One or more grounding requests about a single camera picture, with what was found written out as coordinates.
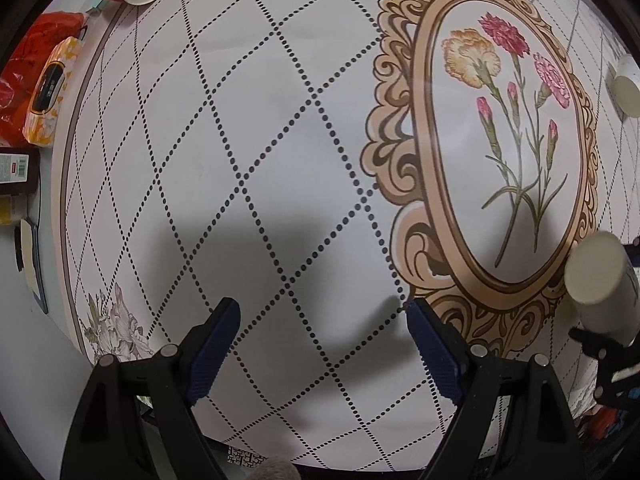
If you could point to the red plastic bag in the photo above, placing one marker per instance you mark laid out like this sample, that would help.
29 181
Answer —
21 73

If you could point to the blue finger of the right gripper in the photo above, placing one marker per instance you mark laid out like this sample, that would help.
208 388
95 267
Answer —
633 252
617 383

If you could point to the white printed cup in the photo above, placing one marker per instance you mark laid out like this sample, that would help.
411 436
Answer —
624 87
604 287

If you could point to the patterned white tablecloth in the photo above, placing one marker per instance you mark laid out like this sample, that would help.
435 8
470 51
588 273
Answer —
322 162

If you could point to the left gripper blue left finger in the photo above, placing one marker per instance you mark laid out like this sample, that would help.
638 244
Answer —
106 438

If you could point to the orange tissue box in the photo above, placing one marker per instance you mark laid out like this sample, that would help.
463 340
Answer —
44 106

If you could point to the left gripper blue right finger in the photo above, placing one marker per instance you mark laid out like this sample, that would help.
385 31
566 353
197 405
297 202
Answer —
511 421

